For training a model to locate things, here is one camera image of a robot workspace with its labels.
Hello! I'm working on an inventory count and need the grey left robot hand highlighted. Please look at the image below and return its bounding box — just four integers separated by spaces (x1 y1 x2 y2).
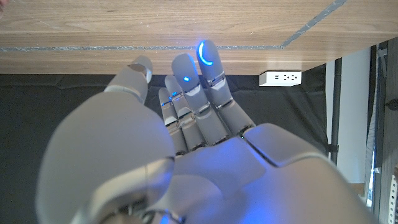
35 39 371 224

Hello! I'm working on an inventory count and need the white power strip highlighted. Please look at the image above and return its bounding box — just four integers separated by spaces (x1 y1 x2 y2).
258 70 302 87

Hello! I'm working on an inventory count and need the black backdrop stand pole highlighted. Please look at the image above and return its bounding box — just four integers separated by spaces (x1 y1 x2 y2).
329 57 343 166

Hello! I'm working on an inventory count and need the black backdrop cloth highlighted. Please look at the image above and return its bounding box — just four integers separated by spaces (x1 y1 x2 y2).
0 63 330 224

